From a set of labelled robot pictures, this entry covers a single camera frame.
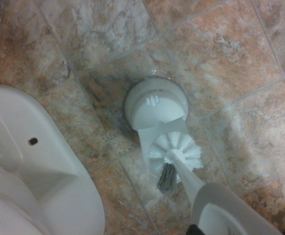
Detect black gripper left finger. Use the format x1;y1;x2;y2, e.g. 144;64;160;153
185;224;204;235

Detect white toilet brush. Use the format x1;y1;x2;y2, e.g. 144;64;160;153
148;131;285;235

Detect white toilet bowl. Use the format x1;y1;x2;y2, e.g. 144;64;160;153
0;83;106;235

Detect white brush holder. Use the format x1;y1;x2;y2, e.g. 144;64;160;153
123;75;190;181

